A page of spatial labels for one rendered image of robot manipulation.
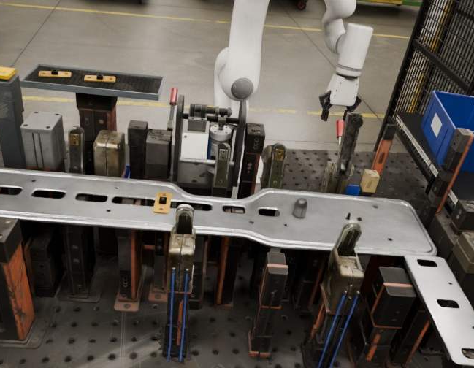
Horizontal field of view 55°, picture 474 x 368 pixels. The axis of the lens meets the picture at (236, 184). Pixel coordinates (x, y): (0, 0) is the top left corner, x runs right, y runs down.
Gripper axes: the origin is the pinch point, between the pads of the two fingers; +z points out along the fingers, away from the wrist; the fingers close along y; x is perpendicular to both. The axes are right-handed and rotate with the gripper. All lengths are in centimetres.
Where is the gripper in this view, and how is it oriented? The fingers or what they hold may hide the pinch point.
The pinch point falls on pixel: (335, 118)
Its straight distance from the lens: 165.9
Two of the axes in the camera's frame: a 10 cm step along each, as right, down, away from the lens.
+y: -9.2, 0.1, -4.0
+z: -1.7, 8.9, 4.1
